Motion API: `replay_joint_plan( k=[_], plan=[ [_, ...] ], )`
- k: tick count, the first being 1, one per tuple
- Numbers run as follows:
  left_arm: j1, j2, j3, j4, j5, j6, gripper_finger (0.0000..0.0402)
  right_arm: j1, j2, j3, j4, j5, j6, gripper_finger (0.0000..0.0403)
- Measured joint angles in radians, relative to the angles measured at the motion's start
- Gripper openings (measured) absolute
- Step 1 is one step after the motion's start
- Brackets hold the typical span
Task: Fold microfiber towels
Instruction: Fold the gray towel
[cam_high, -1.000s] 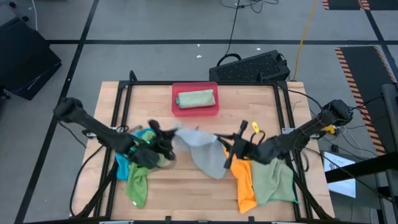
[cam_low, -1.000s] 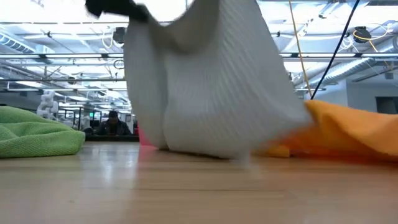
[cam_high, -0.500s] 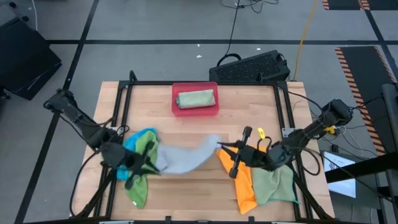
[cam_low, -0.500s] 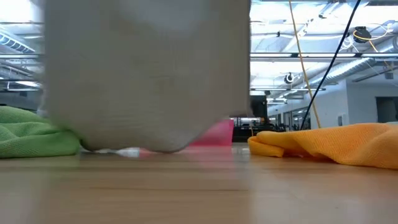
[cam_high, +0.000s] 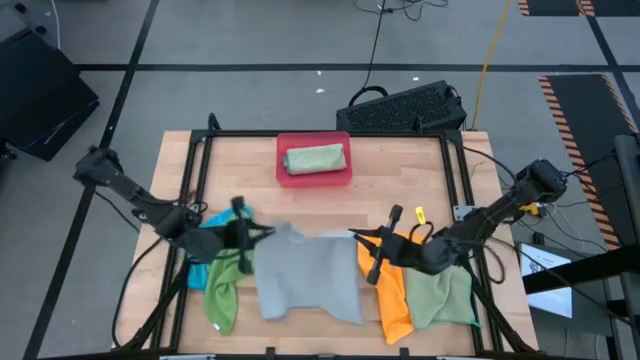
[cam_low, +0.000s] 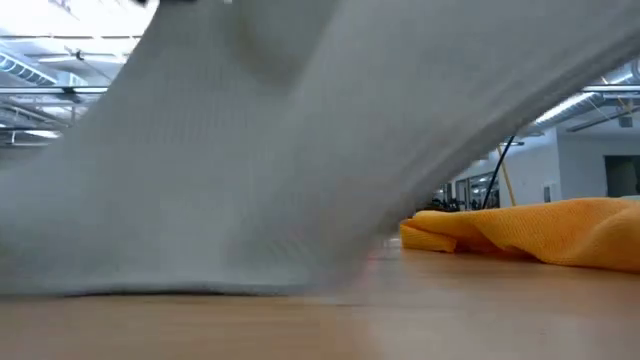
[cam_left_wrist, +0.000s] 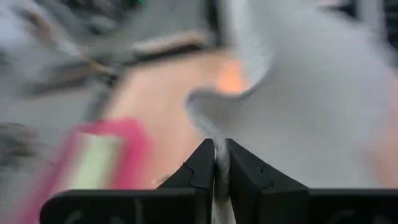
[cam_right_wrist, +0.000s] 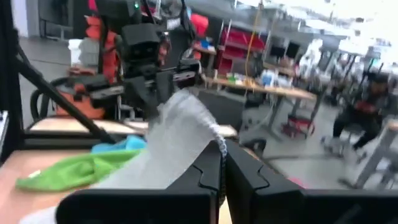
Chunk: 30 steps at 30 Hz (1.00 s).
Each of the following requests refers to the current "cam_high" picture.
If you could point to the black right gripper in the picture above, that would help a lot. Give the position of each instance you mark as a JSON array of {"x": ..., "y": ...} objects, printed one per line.
[{"x": 407, "y": 252}]

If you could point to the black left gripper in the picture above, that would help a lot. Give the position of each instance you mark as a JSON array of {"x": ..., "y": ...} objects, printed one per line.
[{"x": 240, "y": 237}]

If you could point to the grey microfiber towel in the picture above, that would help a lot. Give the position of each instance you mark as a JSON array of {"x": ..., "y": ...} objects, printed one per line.
[{"x": 305, "y": 275}]

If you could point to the pale green microfiber towel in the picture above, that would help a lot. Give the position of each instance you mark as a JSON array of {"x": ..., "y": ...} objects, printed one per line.
[
  {"x": 440, "y": 300},
  {"x": 315, "y": 159}
]

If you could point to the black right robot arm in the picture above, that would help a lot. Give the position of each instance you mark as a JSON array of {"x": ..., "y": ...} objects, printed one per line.
[{"x": 490, "y": 217}]

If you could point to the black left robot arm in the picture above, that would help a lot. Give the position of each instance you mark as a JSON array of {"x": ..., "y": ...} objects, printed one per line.
[{"x": 150, "y": 212}]

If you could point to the orange microfiber towel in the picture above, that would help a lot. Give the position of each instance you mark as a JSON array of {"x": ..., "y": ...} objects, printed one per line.
[{"x": 395, "y": 310}]

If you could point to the blue microfiber towel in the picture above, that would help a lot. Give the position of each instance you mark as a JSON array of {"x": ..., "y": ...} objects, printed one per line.
[{"x": 197, "y": 277}]

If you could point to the bright green microfiber towel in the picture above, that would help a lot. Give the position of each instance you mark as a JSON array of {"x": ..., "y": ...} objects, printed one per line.
[{"x": 220, "y": 300}]

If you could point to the red plastic bin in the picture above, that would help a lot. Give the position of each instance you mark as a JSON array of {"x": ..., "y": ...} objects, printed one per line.
[{"x": 310, "y": 181}]

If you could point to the grey metal mounting plate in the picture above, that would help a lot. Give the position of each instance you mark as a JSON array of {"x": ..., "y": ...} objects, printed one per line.
[
  {"x": 140, "y": 216},
  {"x": 462, "y": 212}
]

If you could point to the black perforated computer case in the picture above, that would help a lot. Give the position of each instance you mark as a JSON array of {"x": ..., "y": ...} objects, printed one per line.
[{"x": 400, "y": 107}]

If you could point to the laptop with white screen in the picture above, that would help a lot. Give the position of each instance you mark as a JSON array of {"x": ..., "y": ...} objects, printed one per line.
[{"x": 547, "y": 300}]

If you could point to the black metal stand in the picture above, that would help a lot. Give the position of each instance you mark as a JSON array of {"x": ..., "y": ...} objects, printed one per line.
[{"x": 575, "y": 272}]

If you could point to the black striped floor mat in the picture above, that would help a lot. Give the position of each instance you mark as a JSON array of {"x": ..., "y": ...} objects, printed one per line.
[
  {"x": 550, "y": 6},
  {"x": 585, "y": 125}
]

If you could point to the large black box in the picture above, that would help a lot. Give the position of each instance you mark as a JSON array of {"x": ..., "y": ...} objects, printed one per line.
[{"x": 40, "y": 95}]

